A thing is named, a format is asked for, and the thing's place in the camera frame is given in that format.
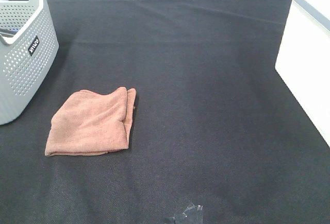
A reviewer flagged salmon pink towel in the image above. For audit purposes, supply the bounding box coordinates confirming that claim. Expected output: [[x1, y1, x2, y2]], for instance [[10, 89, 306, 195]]
[[44, 87, 136, 157]]

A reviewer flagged black table cloth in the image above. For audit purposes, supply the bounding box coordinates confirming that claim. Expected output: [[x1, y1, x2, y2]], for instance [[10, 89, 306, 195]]
[[1, 0, 329, 223]]

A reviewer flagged white storage box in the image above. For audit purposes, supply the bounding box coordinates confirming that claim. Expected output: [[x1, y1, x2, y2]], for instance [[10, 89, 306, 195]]
[[275, 0, 329, 143]]

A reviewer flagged grey perforated plastic basket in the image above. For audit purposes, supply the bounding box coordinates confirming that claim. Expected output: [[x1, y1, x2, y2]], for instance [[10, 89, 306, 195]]
[[1, 0, 59, 125]]

